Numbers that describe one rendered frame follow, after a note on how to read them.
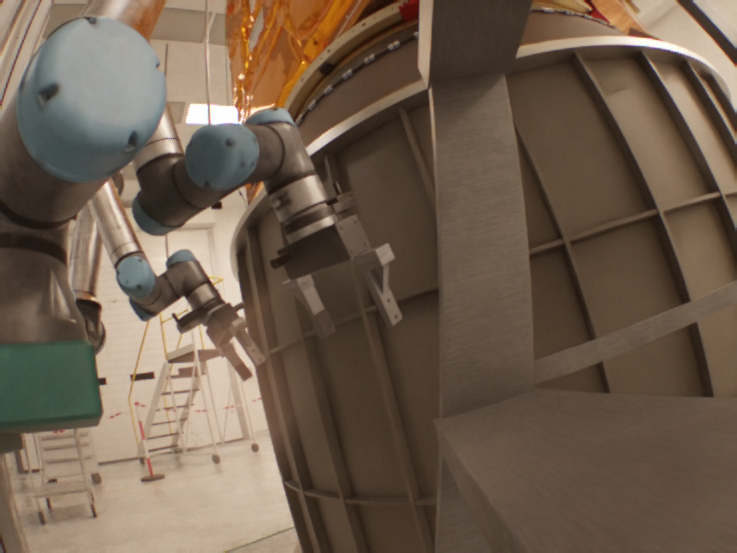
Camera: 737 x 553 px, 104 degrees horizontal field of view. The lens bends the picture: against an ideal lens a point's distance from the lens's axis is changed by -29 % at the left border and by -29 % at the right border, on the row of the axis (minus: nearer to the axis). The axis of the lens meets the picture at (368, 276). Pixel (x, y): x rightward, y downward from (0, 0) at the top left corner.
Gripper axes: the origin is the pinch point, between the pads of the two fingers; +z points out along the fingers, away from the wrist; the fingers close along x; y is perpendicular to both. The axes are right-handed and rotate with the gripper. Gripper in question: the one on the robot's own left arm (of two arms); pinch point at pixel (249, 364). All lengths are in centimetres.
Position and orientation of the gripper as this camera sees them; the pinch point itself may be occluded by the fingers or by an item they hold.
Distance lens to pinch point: 93.7
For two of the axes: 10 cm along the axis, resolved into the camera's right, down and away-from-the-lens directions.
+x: -4.6, 4.5, 7.6
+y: 6.4, -4.2, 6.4
